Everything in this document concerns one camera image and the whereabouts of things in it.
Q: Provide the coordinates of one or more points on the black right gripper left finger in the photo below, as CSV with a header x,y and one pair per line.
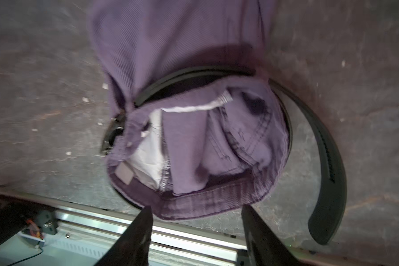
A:
x,y
132,248

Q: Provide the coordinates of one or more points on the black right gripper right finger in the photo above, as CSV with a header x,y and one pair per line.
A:
x,y
263,247

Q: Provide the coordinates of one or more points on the black leather belt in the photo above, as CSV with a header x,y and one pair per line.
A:
x,y
329,210

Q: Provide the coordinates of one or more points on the purple trousers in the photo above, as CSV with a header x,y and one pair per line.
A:
x,y
203,131

